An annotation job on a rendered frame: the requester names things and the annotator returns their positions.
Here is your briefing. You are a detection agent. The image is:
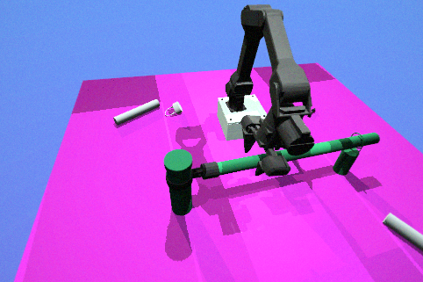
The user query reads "white cylindrical tube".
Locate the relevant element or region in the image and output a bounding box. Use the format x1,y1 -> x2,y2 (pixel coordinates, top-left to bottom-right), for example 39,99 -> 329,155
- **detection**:
113,99 -> 160,126

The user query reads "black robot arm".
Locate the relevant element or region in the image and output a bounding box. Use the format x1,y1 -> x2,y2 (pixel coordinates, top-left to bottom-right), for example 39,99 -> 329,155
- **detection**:
225,4 -> 315,155

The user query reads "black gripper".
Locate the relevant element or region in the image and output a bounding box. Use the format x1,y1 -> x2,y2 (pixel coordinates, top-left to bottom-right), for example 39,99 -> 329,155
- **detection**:
240,115 -> 291,177

